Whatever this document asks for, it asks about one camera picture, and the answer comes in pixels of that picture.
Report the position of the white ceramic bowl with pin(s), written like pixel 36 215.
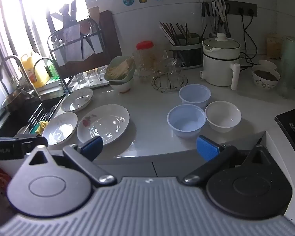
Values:
pixel 222 116

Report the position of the white bowl with orange foot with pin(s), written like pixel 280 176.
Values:
pixel 121 87

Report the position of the teal cloth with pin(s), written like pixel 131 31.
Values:
pixel 35 128

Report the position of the white electric cooking pot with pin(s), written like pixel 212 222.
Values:
pixel 218 64

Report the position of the small steel faucet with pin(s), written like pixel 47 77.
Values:
pixel 43 59

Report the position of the green white chopstick holder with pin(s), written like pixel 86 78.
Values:
pixel 186 56

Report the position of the light green colander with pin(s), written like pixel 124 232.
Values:
pixel 116 60

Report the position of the tall steel faucet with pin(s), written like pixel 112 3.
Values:
pixel 17 60

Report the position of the dark wall rail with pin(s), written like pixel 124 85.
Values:
pixel 236 7

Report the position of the purple curtain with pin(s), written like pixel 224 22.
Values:
pixel 0 17

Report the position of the translucent white plastic bowl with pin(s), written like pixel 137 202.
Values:
pixel 185 121
pixel 195 95

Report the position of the bundle of chopsticks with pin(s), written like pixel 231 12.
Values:
pixel 169 32

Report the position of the kitchen scissors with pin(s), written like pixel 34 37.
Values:
pixel 221 9

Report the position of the sink cutlery rack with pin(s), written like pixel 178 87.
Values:
pixel 35 119

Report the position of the wooden spatula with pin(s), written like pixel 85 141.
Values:
pixel 94 12

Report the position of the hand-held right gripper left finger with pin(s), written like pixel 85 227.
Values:
pixel 93 145

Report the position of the black kitchen sink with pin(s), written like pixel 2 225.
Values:
pixel 17 120

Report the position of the dry noodles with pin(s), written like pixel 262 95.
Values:
pixel 118 69

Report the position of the kitchen knife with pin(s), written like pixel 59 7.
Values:
pixel 89 45

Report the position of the green bottle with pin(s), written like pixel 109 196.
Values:
pixel 53 72

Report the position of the light green electric kettle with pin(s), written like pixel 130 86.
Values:
pixel 293 61

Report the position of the clear drinking glass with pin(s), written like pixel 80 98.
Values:
pixel 92 76
pixel 82 80
pixel 102 73

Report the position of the floral ceramic mug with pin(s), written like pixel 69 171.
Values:
pixel 263 82

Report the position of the black metal dish rack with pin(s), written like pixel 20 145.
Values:
pixel 64 77

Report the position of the white leaf-print plate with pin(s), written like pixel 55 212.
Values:
pixel 60 130
pixel 76 100

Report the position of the beige carton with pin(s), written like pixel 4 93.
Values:
pixel 274 45

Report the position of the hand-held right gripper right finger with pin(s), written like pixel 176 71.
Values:
pixel 206 148

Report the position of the steel pot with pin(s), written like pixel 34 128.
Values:
pixel 13 100

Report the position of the clear glass mug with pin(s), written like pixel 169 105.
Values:
pixel 172 67
pixel 161 59

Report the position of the yellow oil bottle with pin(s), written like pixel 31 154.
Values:
pixel 32 68

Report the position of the large white flower-print plate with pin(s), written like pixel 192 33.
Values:
pixel 105 125

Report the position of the black gas stove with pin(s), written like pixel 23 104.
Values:
pixel 293 125

